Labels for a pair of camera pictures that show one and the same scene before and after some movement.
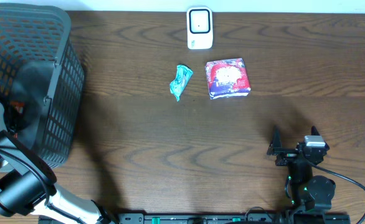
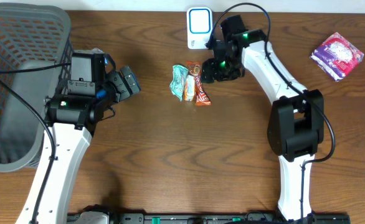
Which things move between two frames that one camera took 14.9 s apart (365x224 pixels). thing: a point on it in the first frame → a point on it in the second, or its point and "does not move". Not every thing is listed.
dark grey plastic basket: [30, 60] does not move
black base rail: [226, 218] does not move
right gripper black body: [286, 154] → [225, 68]
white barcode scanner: [199, 25] does not move
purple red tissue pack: [227, 78] → [337, 56]
